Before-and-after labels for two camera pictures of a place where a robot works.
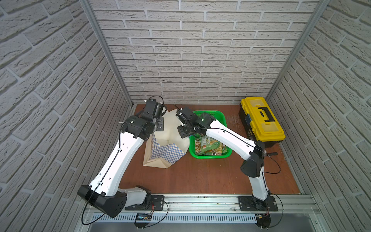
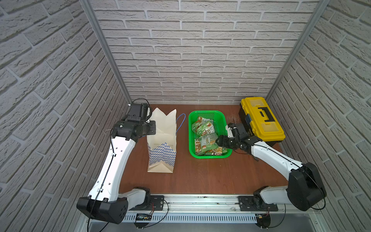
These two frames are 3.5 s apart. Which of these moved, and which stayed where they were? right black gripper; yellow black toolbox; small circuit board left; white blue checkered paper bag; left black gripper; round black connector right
Moved: left black gripper; right black gripper; white blue checkered paper bag
Stayed: round black connector right; small circuit board left; yellow black toolbox
